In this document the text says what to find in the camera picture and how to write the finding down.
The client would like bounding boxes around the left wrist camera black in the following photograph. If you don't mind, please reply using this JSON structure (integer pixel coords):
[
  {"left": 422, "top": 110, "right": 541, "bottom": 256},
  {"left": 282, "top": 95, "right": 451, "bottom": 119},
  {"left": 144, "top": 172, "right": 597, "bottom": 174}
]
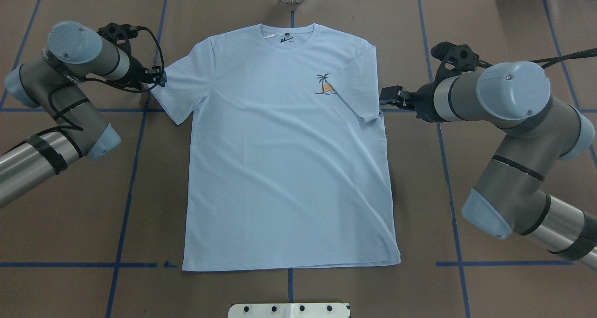
[{"left": 97, "top": 22, "right": 140, "bottom": 45}]

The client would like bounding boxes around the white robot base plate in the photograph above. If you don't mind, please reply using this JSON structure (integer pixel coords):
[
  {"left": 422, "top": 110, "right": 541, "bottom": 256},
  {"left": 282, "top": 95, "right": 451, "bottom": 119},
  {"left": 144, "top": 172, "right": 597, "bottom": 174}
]
[{"left": 228, "top": 303, "right": 351, "bottom": 318}]

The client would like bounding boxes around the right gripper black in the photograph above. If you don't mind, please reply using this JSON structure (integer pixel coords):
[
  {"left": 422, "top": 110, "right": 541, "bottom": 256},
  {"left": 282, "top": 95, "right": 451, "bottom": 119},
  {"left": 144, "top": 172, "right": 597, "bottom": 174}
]
[{"left": 379, "top": 86, "right": 437, "bottom": 122}]

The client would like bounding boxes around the light blue t-shirt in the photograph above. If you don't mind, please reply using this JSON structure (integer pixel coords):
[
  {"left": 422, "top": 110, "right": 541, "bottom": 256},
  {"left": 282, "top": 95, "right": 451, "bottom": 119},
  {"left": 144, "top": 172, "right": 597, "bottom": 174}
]
[{"left": 153, "top": 23, "right": 401, "bottom": 273}]

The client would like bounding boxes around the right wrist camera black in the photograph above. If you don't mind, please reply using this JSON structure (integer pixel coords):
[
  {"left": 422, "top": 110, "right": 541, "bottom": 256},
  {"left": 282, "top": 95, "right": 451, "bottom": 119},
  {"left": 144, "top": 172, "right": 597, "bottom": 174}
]
[{"left": 430, "top": 41, "right": 492, "bottom": 72}]

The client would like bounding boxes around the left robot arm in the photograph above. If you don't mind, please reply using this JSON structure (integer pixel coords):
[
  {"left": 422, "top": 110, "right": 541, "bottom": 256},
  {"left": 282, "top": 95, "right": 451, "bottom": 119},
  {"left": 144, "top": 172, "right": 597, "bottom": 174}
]
[{"left": 0, "top": 21, "right": 167, "bottom": 206}]

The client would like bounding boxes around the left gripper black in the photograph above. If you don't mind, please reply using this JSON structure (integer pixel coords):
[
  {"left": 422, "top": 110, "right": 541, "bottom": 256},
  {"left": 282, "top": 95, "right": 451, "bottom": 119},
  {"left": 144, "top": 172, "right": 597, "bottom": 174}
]
[{"left": 125, "top": 59, "right": 164, "bottom": 90}]

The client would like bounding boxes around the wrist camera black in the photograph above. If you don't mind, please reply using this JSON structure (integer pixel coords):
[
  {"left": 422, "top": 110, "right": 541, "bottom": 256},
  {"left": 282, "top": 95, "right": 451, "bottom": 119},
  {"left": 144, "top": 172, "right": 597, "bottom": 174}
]
[
  {"left": 97, "top": 22, "right": 140, "bottom": 45},
  {"left": 430, "top": 41, "right": 492, "bottom": 72}
]

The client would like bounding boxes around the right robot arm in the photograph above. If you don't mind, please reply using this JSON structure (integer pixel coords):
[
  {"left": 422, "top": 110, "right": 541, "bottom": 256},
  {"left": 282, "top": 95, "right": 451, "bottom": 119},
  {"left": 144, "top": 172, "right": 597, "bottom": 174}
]
[{"left": 379, "top": 60, "right": 596, "bottom": 270}]

